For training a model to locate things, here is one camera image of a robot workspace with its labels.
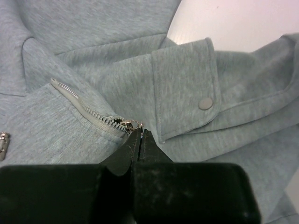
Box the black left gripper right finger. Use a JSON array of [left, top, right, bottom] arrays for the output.
[[132, 130, 262, 224]]

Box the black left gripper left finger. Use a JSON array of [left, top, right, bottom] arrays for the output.
[[0, 128, 142, 224]]

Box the grey zip-up jacket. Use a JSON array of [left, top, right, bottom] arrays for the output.
[[0, 0, 299, 224]]

